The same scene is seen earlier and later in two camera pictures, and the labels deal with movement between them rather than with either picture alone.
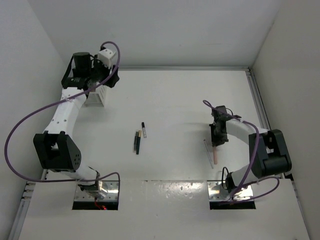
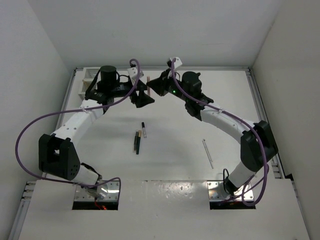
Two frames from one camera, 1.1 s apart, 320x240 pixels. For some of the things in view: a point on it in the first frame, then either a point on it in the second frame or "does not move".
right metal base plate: [217, 192] does not move
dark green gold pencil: [139, 136] does not move
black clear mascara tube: [144, 129] does not move
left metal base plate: [112, 194] does not move
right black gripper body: [219, 138] -> [169, 85]
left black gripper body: [99, 71] -> [135, 98]
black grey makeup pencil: [135, 141] does not move
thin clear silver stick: [208, 154] does not move
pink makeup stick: [215, 155] -> [149, 90]
